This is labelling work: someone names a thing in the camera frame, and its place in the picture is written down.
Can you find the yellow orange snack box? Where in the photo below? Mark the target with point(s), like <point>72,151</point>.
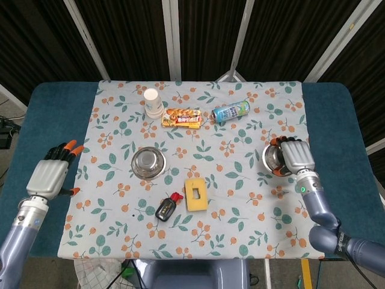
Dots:
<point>182,118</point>

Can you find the floral tablecloth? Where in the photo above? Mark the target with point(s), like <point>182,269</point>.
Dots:
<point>210,150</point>

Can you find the yellow sponge with hole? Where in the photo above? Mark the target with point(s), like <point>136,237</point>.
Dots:
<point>191,204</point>

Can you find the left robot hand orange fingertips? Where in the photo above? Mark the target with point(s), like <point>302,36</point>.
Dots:
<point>46,177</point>

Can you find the dark folding screen white frame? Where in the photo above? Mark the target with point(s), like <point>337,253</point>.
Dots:
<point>129,36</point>

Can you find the blue drink can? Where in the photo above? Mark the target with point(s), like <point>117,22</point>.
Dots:
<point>231,110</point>

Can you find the white paper cup stack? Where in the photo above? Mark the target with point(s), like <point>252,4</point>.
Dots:
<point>152,105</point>

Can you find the small green object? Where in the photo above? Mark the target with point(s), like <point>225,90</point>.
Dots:
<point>128,271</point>

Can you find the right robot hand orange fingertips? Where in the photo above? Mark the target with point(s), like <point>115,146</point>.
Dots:
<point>297,156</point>

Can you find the white checked bag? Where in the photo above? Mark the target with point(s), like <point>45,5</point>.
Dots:
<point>90,274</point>

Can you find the teal table cover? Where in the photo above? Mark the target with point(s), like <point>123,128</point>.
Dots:
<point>45,120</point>

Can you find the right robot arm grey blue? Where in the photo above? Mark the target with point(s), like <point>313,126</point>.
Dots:
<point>316,204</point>

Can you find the black power strip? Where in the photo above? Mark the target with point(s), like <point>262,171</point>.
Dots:
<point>4,140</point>

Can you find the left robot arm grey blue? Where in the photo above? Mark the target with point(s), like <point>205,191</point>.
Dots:
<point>18,241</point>

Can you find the grey robot torso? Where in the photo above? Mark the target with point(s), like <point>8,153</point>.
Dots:
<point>195,274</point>

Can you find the black ink bottle red cap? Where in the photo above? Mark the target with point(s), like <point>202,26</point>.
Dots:
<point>165,210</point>

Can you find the metal bowl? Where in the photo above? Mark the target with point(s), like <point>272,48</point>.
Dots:
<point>272,159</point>
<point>149,162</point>

